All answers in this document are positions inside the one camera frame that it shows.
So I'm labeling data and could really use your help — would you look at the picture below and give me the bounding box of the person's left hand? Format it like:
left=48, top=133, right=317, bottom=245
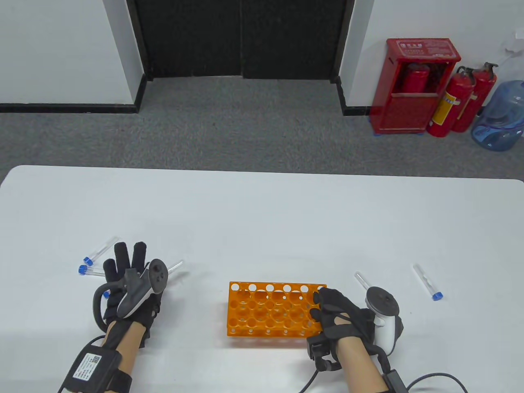
left=103, top=242, right=161, bottom=348

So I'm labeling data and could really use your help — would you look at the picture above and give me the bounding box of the person's right hand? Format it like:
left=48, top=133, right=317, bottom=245
left=310, top=287, right=375, bottom=345

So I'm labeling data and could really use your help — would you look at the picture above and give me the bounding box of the orange test tube rack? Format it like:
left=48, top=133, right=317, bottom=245
left=227, top=281, right=328, bottom=338

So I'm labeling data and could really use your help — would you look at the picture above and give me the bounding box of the black forearm box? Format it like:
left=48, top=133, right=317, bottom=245
left=383, top=368, right=406, bottom=393

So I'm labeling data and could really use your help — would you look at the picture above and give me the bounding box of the person's left forearm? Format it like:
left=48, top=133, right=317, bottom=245
left=98, top=321, right=147, bottom=381

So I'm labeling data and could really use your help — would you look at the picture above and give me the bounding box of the person's right forearm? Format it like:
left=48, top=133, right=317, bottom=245
left=336, top=339, right=389, bottom=393

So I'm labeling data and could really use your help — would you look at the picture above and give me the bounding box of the black labelled sensor box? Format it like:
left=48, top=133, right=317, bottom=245
left=57, top=341, right=133, bottom=393

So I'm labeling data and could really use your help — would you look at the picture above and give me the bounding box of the red fire extinguisher cabinet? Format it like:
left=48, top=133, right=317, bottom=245
left=370, top=38, right=462, bottom=136

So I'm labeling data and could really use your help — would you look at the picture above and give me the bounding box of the red extinguisher yellow label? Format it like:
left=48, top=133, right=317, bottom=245
left=427, top=66, right=477, bottom=138

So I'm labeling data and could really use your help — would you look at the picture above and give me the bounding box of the black double door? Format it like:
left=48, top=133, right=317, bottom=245
left=127, top=0, right=356, bottom=80

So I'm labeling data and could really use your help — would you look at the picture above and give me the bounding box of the red extinguisher inside cabinet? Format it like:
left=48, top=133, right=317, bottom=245
left=401, top=63, right=431, bottom=94

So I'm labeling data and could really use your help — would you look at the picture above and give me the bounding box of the blue water jug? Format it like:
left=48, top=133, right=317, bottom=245
left=471, top=80, right=524, bottom=152

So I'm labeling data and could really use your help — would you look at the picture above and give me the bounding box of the plain red fire extinguisher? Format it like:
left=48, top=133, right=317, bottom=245
left=452, top=62, right=499, bottom=133

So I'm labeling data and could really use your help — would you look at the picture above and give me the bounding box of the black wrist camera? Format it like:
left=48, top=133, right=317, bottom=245
left=306, top=332, right=342, bottom=372

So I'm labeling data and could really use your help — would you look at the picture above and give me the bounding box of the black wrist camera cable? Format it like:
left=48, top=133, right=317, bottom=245
left=301, top=368, right=328, bottom=393

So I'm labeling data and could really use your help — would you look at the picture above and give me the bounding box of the braided grey cable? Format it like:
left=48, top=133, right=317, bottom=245
left=403, top=372, right=467, bottom=393

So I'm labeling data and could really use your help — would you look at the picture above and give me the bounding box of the white wall plug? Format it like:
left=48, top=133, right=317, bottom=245
left=501, top=28, right=524, bottom=56

